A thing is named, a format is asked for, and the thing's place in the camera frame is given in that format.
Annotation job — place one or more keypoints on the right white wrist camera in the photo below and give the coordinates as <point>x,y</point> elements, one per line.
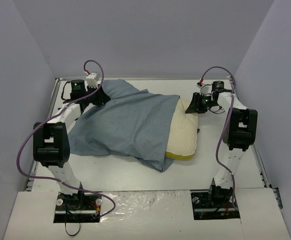
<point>203,88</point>

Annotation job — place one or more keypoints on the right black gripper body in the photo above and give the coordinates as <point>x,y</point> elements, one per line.
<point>199,103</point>

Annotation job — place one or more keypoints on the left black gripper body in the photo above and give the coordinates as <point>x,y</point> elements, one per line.
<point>99,95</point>

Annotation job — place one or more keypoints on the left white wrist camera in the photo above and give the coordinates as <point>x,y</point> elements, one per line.
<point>93,80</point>

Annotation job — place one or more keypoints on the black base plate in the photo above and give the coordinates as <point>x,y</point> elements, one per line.
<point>77,208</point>
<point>204,209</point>

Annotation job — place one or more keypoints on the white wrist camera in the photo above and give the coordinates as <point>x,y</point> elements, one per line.
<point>93,80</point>
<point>203,88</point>

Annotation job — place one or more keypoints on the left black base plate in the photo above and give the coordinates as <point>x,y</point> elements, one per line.
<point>77,208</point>

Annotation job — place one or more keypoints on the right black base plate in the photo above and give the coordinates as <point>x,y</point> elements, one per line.
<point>204,209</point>

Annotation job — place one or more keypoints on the striped blue pillowcase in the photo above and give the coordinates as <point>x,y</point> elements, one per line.
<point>132,123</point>

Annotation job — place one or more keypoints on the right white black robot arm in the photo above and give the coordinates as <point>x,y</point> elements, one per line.
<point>238,134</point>

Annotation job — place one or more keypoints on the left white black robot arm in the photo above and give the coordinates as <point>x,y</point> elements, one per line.
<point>51,147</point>

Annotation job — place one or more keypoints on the cream yellow pillow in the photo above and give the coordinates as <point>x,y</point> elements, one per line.
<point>182,140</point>

